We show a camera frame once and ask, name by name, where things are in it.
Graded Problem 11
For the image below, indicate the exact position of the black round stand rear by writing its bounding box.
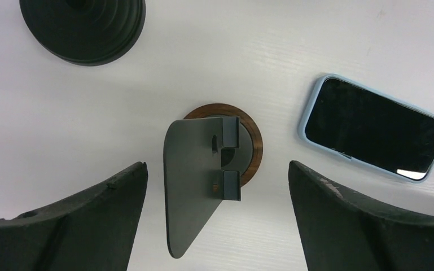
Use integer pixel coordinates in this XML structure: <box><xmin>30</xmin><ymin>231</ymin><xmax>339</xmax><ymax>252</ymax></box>
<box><xmin>19</xmin><ymin>0</ymin><xmax>146</xmax><ymax>66</ymax></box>

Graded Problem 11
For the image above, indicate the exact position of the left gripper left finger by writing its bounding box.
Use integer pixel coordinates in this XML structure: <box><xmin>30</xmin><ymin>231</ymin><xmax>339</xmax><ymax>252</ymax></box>
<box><xmin>0</xmin><ymin>162</ymin><xmax>148</xmax><ymax>270</ymax></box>

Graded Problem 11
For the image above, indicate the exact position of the wooden base phone stand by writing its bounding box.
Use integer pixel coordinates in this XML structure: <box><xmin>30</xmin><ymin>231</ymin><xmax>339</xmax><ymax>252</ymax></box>
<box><xmin>163</xmin><ymin>103</ymin><xmax>264</xmax><ymax>259</ymax></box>

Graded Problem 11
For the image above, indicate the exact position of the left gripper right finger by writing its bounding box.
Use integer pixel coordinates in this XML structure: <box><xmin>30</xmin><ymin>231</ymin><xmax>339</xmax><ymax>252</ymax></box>
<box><xmin>288</xmin><ymin>161</ymin><xmax>434</xmax><ymax>270</ymax></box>

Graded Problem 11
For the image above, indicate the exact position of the light blue case phone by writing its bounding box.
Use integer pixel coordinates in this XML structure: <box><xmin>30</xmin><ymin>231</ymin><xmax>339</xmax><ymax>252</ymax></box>
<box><xmin>297</xmin><ymin>73</ymin><xmax>434</xmax><ymax>183</ymax></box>

